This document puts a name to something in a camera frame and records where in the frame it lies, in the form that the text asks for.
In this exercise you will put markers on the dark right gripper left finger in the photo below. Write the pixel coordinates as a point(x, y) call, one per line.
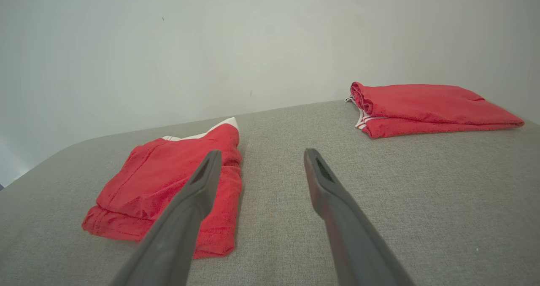
point(181, 227)

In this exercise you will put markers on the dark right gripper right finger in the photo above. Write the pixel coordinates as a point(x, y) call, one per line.
point(350, 235)

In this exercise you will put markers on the red white basketball jersey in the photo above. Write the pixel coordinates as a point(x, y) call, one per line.
point(430, 106)

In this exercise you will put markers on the red white sports shorts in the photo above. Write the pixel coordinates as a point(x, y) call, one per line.
point(143, 184)

